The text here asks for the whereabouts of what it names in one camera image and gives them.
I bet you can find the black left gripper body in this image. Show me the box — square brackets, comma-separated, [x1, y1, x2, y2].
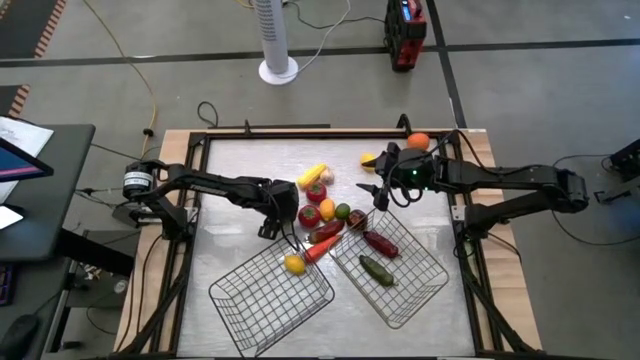
[264, 179, 301, 225]

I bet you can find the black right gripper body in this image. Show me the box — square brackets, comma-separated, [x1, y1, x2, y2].
[374, 142, 409, 212]

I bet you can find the dark red apple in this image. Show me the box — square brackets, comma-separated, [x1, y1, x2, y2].
[346, 208, 369, 231]

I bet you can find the yellow corn cob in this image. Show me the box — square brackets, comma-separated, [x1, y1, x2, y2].
[297, 163, 328, 191]

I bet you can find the orange fruit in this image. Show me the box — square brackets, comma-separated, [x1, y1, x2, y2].
[406, 131, 431, 151]

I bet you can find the yellow-orange mango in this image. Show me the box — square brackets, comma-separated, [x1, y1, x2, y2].
[318, 197, 337, 223]

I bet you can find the orange carrot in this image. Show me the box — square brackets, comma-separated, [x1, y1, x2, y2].
[303, 233, 344, 265]

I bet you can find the dark red sweet potato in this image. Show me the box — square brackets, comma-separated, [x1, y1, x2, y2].
[362, 229, 401, 260]

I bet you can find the dark green cucumber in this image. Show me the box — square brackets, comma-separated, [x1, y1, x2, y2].
[358, 254, 399, 288]

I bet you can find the red and black case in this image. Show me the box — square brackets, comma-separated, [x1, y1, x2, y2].
[383, 0, 428, 74]

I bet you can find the white tower fan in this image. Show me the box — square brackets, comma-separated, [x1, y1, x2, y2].
[254, 0, 300, 86]

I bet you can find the black desk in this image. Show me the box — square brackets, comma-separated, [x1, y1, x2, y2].
[0, 123, 97, 265]

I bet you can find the black equipment box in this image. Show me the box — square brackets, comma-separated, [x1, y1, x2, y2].
[608, 138, 640, 184]

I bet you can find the small white card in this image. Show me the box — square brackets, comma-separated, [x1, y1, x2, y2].
[0, 204, 25, 231]

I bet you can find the white paper sheet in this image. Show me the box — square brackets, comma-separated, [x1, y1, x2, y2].
[0, 115, 55, 159]

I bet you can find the computer monitor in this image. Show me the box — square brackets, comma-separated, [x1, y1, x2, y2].
[0, 137, 55, 184]

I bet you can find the dark keyboard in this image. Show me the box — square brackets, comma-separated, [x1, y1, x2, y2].
[0, 264, 15, 307]

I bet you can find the black computer mouse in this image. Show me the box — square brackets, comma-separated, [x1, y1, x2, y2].
[0, 313, 41, 360]

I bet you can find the black striped-edge floor mat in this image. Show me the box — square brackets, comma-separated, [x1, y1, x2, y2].
[0, 0, 69, 60]
[0, 83, 32, 120]

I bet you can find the black metal table frame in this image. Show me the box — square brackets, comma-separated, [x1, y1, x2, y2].
[117, 127, 539, 360]

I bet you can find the black wire basket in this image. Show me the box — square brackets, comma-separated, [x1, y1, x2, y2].
[208, 232, 336, 359]
[328, 205, 450, 330]

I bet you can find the looped black cable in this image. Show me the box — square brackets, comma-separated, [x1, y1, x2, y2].
[197, 101, 220, 130]

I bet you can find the white cable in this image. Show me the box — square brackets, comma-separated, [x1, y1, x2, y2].
[284, 0, 353, 80]

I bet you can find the black power cable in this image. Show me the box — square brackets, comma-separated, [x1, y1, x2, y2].
[284, 0, 387, 31]

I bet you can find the yellow cable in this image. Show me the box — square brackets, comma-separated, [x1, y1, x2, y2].
[82, 0, 159, 161]

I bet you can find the thin black cable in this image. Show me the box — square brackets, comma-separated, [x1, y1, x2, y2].
[91, 143, 146, 162]

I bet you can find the long black floor cable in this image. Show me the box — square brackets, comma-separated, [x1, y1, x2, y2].
[549, 153, 640, 247]

